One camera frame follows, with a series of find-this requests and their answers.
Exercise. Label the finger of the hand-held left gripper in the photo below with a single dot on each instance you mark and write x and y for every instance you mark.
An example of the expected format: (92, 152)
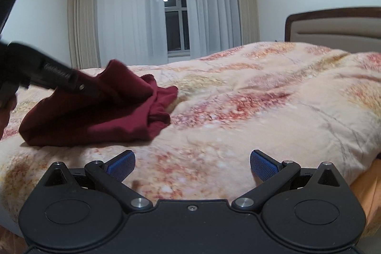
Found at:
(65, 77)

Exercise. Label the white sheer curtain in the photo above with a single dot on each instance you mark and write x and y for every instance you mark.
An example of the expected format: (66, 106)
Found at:
(211, 4)
(131, 10)

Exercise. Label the dark red shirt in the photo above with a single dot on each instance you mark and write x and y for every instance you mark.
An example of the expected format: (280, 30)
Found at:
(89, 123)

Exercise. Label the floral beige blanket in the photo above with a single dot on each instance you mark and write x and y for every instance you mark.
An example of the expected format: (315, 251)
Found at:
(253, 111)

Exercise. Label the person's left hand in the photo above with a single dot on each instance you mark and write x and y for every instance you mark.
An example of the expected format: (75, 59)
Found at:
(6, 118)

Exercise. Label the white framed window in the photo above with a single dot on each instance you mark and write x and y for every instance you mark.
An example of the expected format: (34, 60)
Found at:
(176, 13)

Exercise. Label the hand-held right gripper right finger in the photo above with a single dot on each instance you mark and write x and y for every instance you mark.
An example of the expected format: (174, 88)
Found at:
(262, 166)

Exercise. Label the orange bed sheet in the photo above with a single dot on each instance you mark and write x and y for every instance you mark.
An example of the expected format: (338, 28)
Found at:
(367, 197)

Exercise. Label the brown padded headboard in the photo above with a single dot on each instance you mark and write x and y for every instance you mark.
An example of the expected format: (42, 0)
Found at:
(333, 23)

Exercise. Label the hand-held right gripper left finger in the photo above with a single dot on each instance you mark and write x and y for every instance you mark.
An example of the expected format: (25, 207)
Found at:
(120, 166)

